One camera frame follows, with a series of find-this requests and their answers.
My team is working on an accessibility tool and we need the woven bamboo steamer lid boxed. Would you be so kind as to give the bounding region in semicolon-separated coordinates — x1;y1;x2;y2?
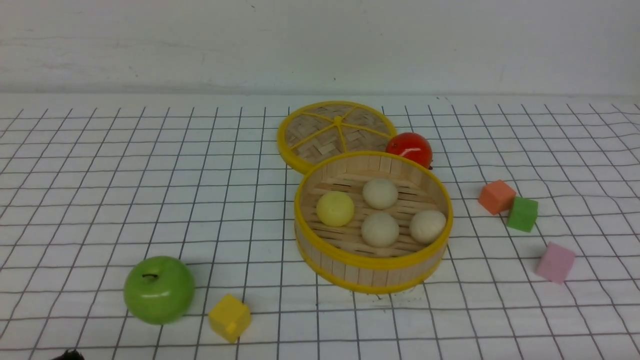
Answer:
276;101;398;174

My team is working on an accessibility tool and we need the cream bun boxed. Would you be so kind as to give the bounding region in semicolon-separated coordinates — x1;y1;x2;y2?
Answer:
360;211;400;248
362;178;399;210
409;210;447;245

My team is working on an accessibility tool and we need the green cube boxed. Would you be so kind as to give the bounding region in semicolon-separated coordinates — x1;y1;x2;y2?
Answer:
506;196;538;233

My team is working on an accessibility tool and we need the red tomato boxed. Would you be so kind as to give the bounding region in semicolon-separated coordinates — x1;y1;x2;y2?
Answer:
385;132;434;170

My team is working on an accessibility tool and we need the bamboo steamer tray yellow rim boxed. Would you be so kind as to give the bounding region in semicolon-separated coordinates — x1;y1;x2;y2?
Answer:
294;151;454;294

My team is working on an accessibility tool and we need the orange cube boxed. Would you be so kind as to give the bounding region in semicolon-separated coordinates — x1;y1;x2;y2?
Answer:
477;179;517;215

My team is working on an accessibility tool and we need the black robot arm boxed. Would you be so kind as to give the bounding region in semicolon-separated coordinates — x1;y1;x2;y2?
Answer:
51;350;85;360

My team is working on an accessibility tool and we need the yellow cube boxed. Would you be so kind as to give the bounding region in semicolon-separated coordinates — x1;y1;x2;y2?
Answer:
207;293;252;344

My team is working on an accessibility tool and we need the pink cube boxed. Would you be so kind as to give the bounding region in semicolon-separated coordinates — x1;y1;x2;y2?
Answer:
535;242;576;284

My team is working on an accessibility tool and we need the yellow bun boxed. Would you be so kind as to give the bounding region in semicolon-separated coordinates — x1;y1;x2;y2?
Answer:
315;191;355;227

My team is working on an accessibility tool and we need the green apple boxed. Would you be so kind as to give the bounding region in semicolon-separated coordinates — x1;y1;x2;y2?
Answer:
123;255;195;325

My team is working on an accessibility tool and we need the white grid tablecloth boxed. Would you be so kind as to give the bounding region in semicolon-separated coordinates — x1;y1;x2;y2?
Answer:
0;95;639;360

